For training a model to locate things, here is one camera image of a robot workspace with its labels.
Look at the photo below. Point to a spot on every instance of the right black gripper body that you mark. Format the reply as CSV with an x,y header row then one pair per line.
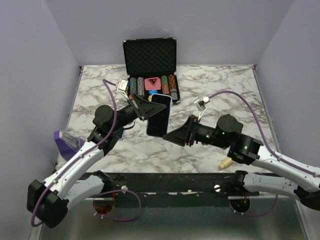
x,y
195,131

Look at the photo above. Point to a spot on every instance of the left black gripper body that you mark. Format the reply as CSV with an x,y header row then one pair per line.
x,y
134,101

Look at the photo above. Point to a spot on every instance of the black smartphone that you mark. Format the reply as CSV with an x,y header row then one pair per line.
x,y
157,125

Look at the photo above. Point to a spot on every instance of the light blue phone case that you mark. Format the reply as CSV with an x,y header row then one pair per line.
x,y
163,116

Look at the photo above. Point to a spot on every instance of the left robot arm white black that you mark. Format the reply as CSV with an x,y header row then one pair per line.
x,y
49,200

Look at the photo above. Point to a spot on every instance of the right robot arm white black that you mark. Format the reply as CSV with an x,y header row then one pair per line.
x,y
292,178

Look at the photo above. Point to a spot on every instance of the black aluminium poker chip case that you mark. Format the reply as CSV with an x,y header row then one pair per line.
x,y
152,57

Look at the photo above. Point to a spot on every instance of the blue dealer button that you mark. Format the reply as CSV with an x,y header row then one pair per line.
x,y
153,91

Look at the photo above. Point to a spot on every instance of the pink card deck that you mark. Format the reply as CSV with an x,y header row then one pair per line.
x,y
152,83

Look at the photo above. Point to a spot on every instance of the purple plastic card holder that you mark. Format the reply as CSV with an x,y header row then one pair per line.
x,y
68,144

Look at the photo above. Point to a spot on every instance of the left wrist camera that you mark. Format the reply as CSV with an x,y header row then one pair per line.
x,y
122,88

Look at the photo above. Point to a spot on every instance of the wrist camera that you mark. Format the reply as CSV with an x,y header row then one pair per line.
x,y
122,88
200,104

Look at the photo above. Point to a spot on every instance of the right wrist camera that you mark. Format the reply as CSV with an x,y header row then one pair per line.
x,y
200,104

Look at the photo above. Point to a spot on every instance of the beige wooden handle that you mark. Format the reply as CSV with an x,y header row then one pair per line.
x,y
225,163

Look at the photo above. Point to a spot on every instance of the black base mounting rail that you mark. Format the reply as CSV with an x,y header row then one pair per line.
x,y
172,190

